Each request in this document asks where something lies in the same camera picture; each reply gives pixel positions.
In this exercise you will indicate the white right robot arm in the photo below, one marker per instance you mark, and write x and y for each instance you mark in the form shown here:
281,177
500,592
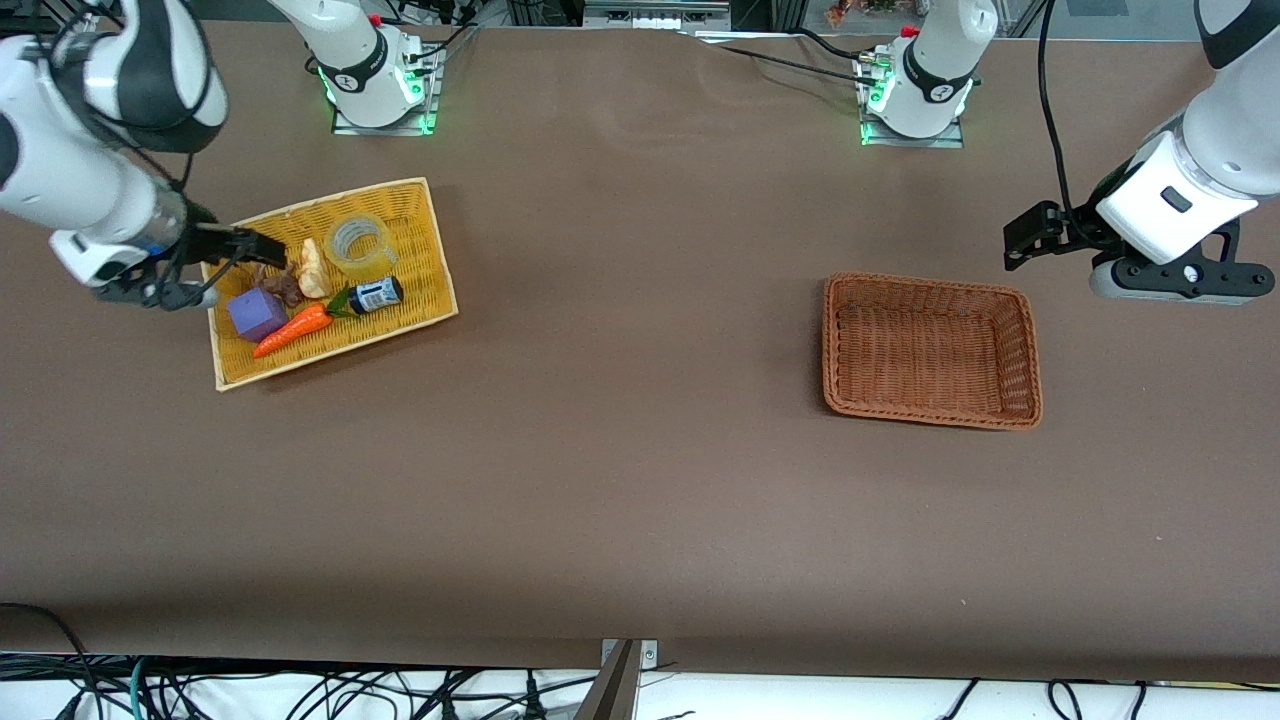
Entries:
90,170

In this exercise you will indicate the purple cube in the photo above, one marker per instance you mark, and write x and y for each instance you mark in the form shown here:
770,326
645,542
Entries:
256,315

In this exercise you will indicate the dark brown root toy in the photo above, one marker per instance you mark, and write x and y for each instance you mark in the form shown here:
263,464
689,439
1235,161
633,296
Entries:
288,288

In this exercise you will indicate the orange toy carrot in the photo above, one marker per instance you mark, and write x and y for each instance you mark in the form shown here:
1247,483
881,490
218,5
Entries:
295,330

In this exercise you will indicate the yellow wicker basket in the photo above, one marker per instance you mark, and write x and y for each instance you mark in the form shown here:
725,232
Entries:
400,250

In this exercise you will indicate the small blue-labelled bottle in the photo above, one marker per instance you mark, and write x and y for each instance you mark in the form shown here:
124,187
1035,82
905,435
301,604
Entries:
375,295

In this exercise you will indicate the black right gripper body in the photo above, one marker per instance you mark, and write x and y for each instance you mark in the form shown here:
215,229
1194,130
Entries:
203,240

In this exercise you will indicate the brown wicker basket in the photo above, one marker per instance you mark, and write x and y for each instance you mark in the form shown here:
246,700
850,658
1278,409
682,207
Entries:
930,350

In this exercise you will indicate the clear yellowish tape roll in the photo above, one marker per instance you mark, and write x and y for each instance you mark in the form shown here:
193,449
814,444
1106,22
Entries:
345,262

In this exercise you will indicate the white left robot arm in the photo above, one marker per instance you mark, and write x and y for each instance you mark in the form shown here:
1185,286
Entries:
940,70

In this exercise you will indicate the dark grey metal strut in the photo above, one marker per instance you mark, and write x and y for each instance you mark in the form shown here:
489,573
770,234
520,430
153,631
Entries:
612,690

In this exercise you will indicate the grey metal device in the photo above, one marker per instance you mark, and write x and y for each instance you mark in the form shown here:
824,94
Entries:
655,12

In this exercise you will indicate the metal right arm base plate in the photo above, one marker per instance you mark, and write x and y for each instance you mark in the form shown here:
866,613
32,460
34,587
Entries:
432,100

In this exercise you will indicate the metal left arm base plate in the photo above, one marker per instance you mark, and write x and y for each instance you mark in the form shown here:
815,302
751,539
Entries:
955,138

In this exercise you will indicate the pale yellow root toy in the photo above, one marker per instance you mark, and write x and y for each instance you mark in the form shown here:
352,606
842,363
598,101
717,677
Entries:
314,272

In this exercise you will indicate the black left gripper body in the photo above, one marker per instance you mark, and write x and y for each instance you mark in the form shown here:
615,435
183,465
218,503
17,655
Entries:
1082,229

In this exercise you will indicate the metal table edge bracket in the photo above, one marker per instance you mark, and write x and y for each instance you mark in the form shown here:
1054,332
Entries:
649,655

